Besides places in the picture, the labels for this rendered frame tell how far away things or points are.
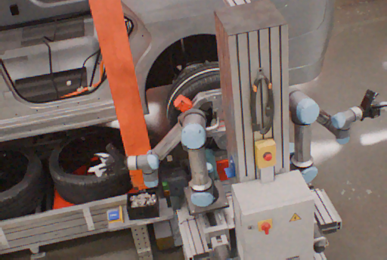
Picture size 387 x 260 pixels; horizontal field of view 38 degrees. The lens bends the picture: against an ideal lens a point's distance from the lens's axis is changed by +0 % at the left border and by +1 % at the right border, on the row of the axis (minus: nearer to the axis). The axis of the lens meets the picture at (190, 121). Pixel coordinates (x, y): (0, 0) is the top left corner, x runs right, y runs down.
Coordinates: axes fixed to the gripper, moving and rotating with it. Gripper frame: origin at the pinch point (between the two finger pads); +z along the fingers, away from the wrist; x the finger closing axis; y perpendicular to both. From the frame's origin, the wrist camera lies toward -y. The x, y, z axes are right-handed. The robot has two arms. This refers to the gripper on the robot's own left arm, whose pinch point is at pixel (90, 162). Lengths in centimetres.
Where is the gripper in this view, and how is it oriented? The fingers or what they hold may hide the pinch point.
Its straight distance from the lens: 300.2
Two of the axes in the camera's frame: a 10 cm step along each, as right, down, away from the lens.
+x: 0.6, -4.9, 8.7
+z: -9.9, 0.6, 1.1
